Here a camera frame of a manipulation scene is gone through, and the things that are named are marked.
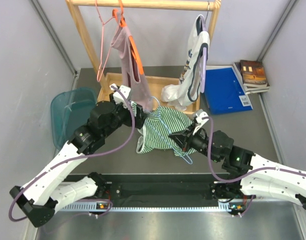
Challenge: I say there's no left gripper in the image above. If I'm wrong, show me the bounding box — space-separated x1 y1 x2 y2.
102 93 148 138

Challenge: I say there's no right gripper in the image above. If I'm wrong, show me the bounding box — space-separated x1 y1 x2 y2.
169 122 221 163

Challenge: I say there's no light blue wire hanger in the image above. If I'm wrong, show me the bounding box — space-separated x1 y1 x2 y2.
147 96 194 165

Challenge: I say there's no green white striped tank top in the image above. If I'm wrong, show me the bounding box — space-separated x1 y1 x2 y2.
131 101 196 155

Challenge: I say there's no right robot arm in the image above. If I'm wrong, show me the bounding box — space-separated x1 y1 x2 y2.
169 127 306 210

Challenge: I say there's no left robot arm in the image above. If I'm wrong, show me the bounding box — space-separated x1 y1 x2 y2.
9 100 147 228

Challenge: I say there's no mauve tank top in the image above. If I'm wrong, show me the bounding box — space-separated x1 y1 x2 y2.
111 27 153 112

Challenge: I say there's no white navy-trimmed tank top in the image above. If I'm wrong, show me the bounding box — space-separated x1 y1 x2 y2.
161 14 201 111

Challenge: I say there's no lilac hanger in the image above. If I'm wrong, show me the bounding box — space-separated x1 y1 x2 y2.
197 15 210 93

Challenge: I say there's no orange hanger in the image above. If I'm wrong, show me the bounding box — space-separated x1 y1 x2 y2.
112 0 144 75

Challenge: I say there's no teal plastic basket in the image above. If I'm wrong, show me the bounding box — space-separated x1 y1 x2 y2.
50 87 97 150

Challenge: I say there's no wooden clothes rack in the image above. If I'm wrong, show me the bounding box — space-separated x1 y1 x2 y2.
65 0 222 116

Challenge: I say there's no blue folder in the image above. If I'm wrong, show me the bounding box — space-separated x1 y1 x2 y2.
204 66 253 115

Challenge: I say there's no stack of books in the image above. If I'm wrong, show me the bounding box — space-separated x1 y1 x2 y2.
233 60 270 95

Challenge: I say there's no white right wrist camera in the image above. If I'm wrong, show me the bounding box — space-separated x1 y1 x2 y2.
192 109 209 135

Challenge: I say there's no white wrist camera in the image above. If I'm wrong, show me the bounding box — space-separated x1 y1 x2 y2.
109 83 131 104
192 109 209 135

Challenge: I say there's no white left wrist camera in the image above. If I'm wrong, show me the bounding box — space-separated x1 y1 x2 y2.
109 83 131 104

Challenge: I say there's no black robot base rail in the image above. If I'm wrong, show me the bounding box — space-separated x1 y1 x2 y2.
102 173 243 208

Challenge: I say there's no pink wire hanger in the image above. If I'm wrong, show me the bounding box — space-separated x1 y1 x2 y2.
95 1 115 83

